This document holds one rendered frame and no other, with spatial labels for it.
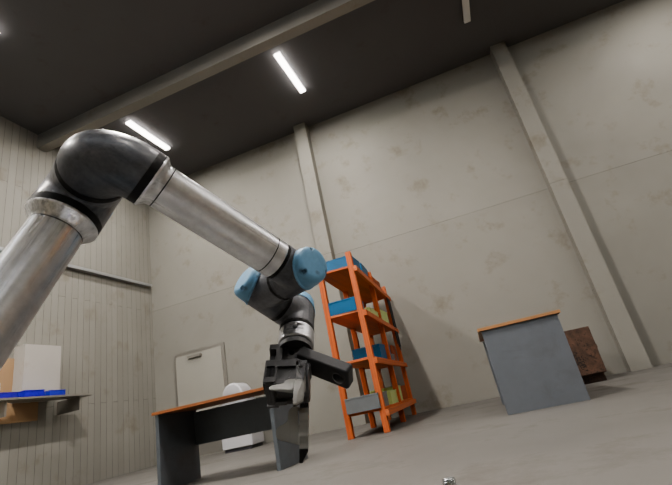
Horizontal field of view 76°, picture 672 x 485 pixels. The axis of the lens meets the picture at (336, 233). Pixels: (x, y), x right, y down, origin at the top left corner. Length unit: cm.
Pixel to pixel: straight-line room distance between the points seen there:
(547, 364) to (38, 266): 448
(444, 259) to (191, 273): 595
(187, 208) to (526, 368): 431
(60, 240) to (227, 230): 25
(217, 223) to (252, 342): 897
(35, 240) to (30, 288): 8
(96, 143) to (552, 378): 450
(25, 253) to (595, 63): 1017
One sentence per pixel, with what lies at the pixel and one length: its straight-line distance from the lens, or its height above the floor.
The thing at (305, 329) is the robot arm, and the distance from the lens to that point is 91.
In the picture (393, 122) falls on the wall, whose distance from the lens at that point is 1002.
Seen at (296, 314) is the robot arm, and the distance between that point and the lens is 93.
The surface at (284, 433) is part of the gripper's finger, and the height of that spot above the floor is 38.
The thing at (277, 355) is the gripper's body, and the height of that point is 52.
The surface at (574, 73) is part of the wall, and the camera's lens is 1027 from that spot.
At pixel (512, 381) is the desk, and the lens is 478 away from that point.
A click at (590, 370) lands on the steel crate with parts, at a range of 716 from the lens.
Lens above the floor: 41
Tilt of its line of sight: 22 degrees up
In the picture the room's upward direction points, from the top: 12 degrees counter-clockwise
